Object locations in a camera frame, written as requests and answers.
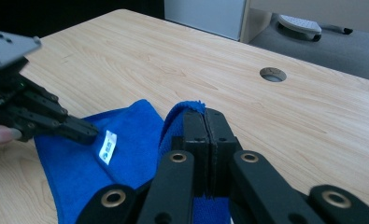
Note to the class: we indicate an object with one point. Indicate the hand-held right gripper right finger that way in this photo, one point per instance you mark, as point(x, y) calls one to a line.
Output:
point(221, 140)

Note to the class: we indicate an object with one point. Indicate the white cabinet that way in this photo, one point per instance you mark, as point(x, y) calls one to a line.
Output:
point(204, 15)

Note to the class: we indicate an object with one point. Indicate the grey rod with black tip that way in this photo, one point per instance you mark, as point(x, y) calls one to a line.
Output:
point(336, 28)

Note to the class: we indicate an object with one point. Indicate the blue microfibre towel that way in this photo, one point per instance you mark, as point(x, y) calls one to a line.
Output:
point(76, 168)

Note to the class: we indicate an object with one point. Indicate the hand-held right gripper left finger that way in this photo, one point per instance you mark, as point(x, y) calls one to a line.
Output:
point(197, 140)

